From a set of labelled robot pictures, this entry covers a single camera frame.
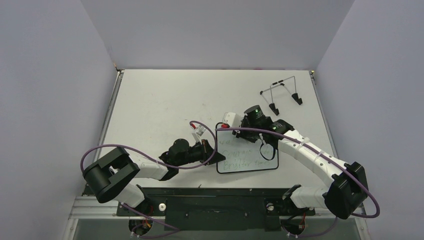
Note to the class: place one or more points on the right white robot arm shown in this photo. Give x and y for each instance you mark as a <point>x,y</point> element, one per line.
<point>346,184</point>

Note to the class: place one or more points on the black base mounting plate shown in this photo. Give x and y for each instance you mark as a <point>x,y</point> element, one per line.
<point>215,209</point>

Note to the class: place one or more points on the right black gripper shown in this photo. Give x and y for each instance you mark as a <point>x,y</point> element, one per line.
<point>238,131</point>

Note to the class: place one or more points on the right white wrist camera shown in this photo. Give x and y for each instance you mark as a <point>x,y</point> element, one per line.
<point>232,119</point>

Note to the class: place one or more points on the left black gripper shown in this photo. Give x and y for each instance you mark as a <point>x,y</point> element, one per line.
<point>206,150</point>

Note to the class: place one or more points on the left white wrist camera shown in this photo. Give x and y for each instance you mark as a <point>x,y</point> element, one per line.
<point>197,133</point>

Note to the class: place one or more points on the small black-framed whiteboard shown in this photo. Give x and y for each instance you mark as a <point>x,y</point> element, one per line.
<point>244,156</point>

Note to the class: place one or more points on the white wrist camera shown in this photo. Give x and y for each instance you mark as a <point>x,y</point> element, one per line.
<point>232,119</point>
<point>197,133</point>

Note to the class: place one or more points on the wire whiteboard stand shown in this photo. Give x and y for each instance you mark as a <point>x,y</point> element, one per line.
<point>286,87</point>

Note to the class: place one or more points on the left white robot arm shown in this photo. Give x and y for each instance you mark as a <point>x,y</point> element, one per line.
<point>110,176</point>

